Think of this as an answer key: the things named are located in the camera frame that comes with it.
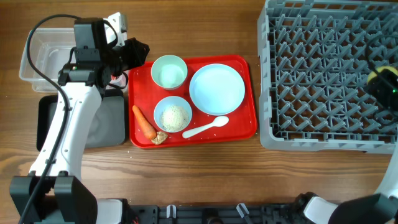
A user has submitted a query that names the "yellow plastic cup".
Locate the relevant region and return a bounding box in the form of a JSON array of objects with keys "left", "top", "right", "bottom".
[{"left": 366, "top": 66, "right": 398, "bottom": 85}]

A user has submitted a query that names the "pale green bowl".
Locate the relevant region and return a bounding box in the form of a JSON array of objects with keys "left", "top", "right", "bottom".
[{"left": 150, "top": 55, "right": 188, "bottom": 90}]

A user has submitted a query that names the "light blue rice bowl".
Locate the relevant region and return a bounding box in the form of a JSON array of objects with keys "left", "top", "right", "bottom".
[{"left": 154, "top": 96, "right": 192, "bottom": 133}]

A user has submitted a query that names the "light blue plate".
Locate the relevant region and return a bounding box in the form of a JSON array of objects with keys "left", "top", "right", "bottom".
[{"left": 189, "top": 63, "right": 246, "bottom": 116}]

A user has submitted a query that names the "red snack wrapper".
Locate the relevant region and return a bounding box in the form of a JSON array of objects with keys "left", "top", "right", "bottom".
[{"left": 110, "top": 75, "right": 127, "bottom": 91}]

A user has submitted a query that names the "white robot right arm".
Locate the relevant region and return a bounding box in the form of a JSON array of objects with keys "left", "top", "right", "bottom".
[{"left": 303, "top": 66, "right": 397, "bottom": 223}]

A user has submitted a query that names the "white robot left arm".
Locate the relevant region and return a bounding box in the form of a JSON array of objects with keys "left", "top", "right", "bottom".
[{"left": 9, "top": 13, "right": 149, "bottom": 223}]

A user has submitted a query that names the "grey-blue dishwasher rack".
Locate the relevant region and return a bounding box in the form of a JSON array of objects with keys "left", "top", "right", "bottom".
[{"left": 257, "top": 1, "right": 397, "bottom": 154}]

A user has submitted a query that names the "black waste tray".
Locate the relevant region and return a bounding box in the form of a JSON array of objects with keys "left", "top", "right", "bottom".
[{"left": 36, "top": 89, "right": 126, "bottom": 151}]

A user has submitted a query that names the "red plastic tray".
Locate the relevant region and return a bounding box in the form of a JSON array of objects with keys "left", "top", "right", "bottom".
[{"left": 129, "top": 55, "right": 257, "bottom": 149}]

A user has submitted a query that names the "orange carrot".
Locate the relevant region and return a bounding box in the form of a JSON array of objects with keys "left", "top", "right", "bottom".
[{"left": 132, "top": 105, "right": 157, "bottom": 140}]

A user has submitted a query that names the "clear plastic bin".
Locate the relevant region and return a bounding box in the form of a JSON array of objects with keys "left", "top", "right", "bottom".
[{"left": 19, "top": 28, "right": 76, "bottom": 93}]

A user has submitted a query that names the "beige food scrap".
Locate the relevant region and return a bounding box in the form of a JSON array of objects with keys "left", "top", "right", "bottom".
[{"left": 151, "top": 131, "right": 168, "bottom": 145}]

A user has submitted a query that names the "white plastic spoon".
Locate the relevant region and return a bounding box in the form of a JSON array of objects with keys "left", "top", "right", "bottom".
[{"left": 182, "top": 116, "right": 229, "bottom": 139}]

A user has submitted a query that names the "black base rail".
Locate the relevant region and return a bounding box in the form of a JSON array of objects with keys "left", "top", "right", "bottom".
[{"left": 131, "top": 203, "right": 311, "bottom": 224}]

